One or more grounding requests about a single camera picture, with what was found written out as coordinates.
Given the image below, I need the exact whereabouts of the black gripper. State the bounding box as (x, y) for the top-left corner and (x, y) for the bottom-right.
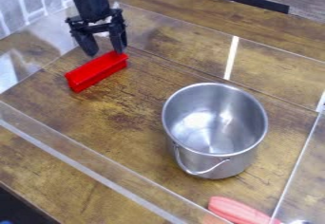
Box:
(66, 9), (127, 57)

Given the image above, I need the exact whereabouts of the red plastic block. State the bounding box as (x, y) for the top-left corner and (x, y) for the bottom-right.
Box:
(64, 51), (129, 93)

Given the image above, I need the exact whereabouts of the silver metal pot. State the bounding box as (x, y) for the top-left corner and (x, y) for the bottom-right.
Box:
(162, 83), (268, 179)

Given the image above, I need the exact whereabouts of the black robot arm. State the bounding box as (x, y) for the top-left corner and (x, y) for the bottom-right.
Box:
(66, 0), (127, 56)

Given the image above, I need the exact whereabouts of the clear acrylic front barrier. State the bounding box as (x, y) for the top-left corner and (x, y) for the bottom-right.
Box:
(0, 101), (232, 224)

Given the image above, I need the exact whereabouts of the clear acrylic barrier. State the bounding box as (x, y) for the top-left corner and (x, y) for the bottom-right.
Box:
(0, 101), (232, 224)
(272, 91), (325, 224)

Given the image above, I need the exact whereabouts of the clear acrylic right barrier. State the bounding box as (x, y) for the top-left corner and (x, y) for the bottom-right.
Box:
(272, 91), (325, 224)

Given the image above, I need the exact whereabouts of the black wall strip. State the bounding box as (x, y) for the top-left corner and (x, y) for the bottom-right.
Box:
(229, 0), (289, 14)

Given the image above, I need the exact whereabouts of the orange handled tool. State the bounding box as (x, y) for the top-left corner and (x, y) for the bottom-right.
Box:
(209, 196), (284, 224)

